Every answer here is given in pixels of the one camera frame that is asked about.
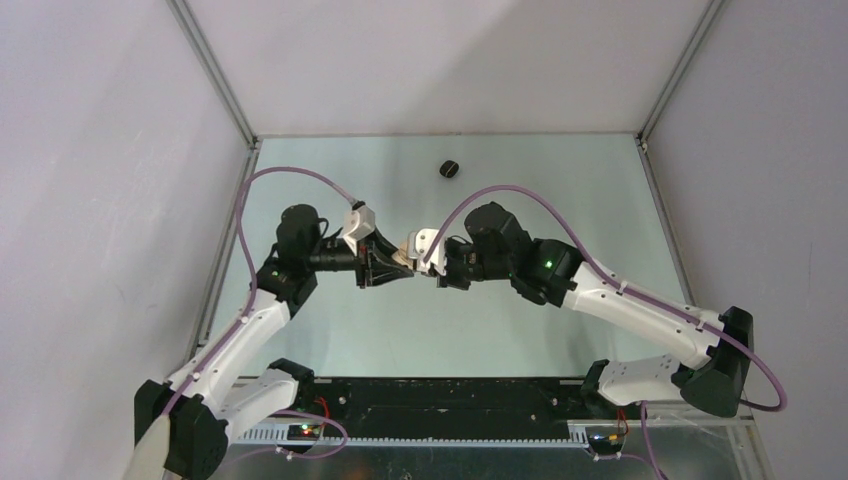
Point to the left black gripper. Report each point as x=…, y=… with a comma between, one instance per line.
x=374, y=263

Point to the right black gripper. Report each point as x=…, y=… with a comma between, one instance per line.
x=449, y=280

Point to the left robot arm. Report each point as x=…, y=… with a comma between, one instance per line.
x=187, y=423

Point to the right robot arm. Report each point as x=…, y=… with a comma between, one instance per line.
x=706, y=362

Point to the black earbud charging case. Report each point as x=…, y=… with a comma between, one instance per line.
x=449, y=169

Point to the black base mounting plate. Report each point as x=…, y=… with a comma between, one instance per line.
x=457, y=409

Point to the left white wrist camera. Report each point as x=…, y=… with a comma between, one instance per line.
x=358, y=224

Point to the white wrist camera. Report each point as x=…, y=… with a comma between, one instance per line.
x=426, y=252
x=358, y=224

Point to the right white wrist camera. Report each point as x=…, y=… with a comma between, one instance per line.
x=426, y=252

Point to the left aluminium frame post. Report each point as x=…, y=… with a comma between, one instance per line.
x=204, y=52

